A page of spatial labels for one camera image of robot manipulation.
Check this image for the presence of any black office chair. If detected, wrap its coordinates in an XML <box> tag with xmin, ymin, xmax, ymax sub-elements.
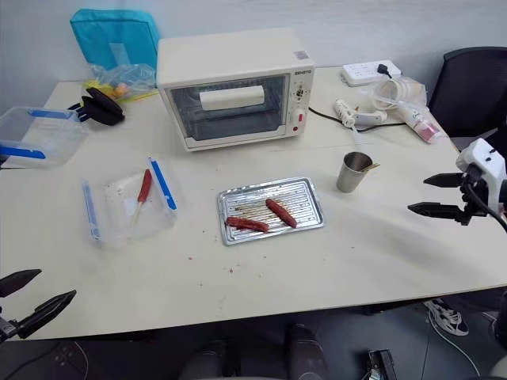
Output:
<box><xmin>427</xmin><ymin>47</ymin><xmax>507</xmax><ymax>152</ymax></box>

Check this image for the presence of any white power strip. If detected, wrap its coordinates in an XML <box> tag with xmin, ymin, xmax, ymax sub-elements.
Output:
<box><xmin>341</xmin><ymin>59</ymin><xmax>403</xmax><ymax>88</ymax></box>

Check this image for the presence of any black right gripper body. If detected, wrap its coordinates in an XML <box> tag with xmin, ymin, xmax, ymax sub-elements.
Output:
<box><xmin>459</xmin><ymin>163</ymin><xmax>490</xmax><ymax>219</ymax></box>

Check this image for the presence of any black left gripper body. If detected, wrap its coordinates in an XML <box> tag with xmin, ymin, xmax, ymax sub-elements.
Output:
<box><xmin>0</xmin><ymin>303</ymin><xmax>21</xmax><ymax>346</ymax></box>

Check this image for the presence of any teal fabric bag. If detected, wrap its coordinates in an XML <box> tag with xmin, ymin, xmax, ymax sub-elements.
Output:
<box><xmin>69</xmin><ymin>8</ymin><xmax>161</xmax><ymax>77</ymax></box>

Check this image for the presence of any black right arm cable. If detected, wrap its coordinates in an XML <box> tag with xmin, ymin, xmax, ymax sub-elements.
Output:
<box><xmin>461</xmin><ymin>180</ymin><xmax>507</xmax><ymax>235</ymax></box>

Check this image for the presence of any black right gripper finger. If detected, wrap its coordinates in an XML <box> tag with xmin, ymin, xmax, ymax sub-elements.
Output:
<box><xmin>407</xmin><ymin>201</ymin><xmax>471</xmax><ymax>226</ymax></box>
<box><xmin>423</xmin><ymin>172</ymin><xmax>463</xmax><ymax>189</ymax></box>

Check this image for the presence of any black and white sneaker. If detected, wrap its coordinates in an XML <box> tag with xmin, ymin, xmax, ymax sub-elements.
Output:
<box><xmin>423</xmin><ymin>298</ymin><xmax>471</xmax><ymax>338</ymax></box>

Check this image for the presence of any clear container with blue clips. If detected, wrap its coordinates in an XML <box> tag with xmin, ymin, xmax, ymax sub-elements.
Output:
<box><xmin>81</xmin><ymin>156</ymin><xmax>179</xmax><ymax>250</ymax></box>
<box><xmin>0</xmin><ymin>105</ymin><xmax>90</xmax><ymax>169</ymax></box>

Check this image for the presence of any silver ribbed baking tray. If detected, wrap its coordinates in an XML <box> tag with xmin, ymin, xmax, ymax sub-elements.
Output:
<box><xmin>216</xmin><ymin>176</ymin><xmax>326</xmax><ymax>247</ymax></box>

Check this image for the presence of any cream toaster oven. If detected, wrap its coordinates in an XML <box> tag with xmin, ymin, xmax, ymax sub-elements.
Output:
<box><xmin>156</xmin><ymin>27</ymin><xmax>316</xmax><ymax>154</ymax></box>

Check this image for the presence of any clear plastic bag with toys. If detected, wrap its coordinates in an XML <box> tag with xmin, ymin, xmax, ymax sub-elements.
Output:
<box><xmin>82</xmin><ymin>63</ymin><xmax>160</xmax><ymax>105</ymax></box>

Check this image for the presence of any dark rounded shape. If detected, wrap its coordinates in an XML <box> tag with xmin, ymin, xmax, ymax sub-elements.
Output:
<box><xmin>282</xmin><ymin>323</ymin><xmax>330</xmax><ymax>380</ymax></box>

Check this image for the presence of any pink packet in plastic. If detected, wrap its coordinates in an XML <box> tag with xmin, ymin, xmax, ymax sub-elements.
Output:
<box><xmin>403</xmin><ymin>105</ymin><xmax>451</xmax><ymax>145</ymax></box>

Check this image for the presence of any white handheld tool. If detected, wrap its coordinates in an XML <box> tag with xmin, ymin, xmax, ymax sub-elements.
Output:
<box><xmin>334</xmin><ymin>98</ymin><xmax>389</xmax><ymax>129</ymax></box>

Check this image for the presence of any plastic bag with white cable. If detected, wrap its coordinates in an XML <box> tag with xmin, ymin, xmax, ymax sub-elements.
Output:
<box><xmin>357</xmin><ymin>76</ymin><xmax>429</xmax><ymax>116</ymax></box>

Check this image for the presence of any stainless steel cup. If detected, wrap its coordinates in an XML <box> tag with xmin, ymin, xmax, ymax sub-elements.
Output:
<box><xmin>335</xmin><ymin>151</ymin><xmax>375</xmax><ymax>194</ymax></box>

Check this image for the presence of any black boxy device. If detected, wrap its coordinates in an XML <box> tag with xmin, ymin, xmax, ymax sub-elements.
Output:
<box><xmin>365</xmin><ymin>348</ymin><xmax>398</xmax><ymax>380</ymax></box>

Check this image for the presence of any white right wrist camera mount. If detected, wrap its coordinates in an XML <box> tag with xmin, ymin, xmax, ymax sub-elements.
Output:
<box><xmin>455</xmin><ymin>138</ymin><xmax>507</xmax><ymax>217</ymax></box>

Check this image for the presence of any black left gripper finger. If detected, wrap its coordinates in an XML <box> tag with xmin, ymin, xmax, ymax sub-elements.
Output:
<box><xmin>0</xmin><ymin>268</ymin><xmax>43</xmax><ymax>299</ymax></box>
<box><xmin>17</xmin><ymin>289</ymin><xmax>78</xmax><ymax>340</ymax></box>

